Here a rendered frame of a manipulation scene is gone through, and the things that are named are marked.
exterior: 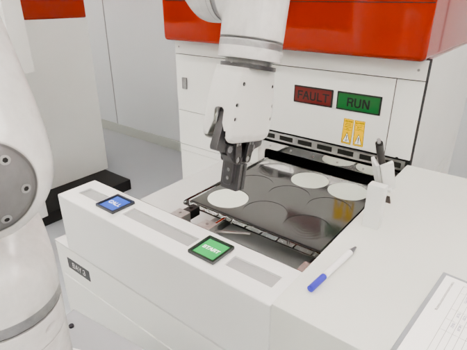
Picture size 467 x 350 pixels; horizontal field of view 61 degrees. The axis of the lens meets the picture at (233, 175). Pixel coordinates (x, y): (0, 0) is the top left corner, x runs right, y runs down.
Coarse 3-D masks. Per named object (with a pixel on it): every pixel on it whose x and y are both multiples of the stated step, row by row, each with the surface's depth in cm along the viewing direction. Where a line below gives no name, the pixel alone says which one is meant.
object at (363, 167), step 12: (264, 144) 123; (276, 144) 120; (288, 144) 119; (264, 156) 125; (300, 156) 116; (312, 156) 114; (324, 156) 112; (336, 156) 110; (348, 168) 108; (360, 168) 106
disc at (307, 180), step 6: (300, 174) 109; (306, 174) 109; (312, 174) 109; (318, 174) 109; (294, 180) 106; (300, 180) 106; (306, 180) 106; (312, 180) 106; (318, 180) 106; (324, 180) 106; (300, 186) 102; (306, 186) 102; (312, 186) 102; (318, 186) 102; (324, 186) 102
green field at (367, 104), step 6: (342, 96) 103; (348, 96) 102; (354, 96) 101; (360, 96) 100; (342, 102) 104; (348, 102) 103; (354, 102) 102; (360, 102) 101; (366, 102) 100; (372, 102) 99; (378, 102) 98; (348, 108) 103; (354, 108) 102; (360, 108) 101; (366, 108) 100; (372, 108) 99; (378, 108) 99
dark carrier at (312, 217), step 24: (264, 168) 113; (288, 168) 113; (264, 192) 99; (288, 192) 99; (312, 192) 99; (240, 216) 88; (264, 216) 89; (288, 216) 88; (312, 216) 89; (336, 216) 89; (312, 240) 80
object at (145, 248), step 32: (64, 192) 86; (96, 192) 87; (64, 224) 88; (96, 224) 79; (128, 224) 74; (160, 224) 74; (192, 224) 74; (96, 256) 83; (128, 256) 75; (160, 256) 68; (192, 256) 65; (224, 256) 65; (256, 256) 65; (160, 288) 71; (192, 288) 65; (224, 288) 59; (256, 288) 58; (192, 320) 68; (224, 320) 62; (256, 320) 57
